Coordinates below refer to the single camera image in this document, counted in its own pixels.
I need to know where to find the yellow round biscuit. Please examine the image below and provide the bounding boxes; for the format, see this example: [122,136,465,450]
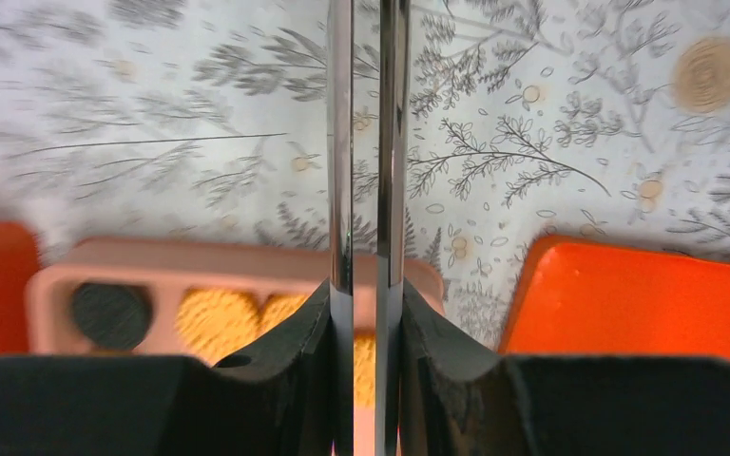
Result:
[354,333,376,409]
[175,288,260,365]
[259,294,309,335]

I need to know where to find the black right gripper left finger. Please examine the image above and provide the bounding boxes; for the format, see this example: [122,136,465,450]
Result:
[0,284,334,455]

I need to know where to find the pink cookie tray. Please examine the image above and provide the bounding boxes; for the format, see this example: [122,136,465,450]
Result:
[25,236,447,456]

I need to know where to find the orange box lid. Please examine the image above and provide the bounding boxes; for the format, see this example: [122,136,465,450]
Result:
[498,236,730,361]

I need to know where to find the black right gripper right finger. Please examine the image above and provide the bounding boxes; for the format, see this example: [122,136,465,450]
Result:
[399,284,730,455]

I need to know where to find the black sandwich cookie top left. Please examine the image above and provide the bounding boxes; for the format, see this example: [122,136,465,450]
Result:
[69,282,153,351]

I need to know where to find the floral tablecloth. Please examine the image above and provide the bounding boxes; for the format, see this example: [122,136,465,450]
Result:
[0,1,730,346]

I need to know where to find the metal serving tongs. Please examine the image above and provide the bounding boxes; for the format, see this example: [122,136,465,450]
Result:
[326,1,411,455]

